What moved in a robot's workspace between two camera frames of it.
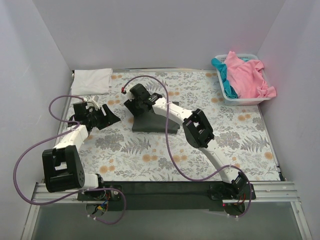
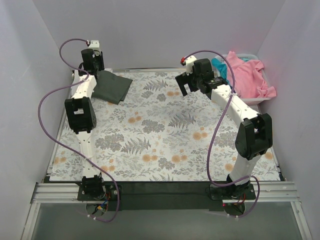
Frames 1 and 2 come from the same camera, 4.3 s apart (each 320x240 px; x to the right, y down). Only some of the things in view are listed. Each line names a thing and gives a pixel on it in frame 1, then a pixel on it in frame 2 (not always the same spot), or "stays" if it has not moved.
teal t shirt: x=230 y=90 stays
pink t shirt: x=246 y=78 stays
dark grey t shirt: x=148 y=121 -> x=110 y=87
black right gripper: x=133 y=105 -> x=184 y=81
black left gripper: x=102 y=117 -> x=92 y=69
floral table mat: x=168 y=126 stays
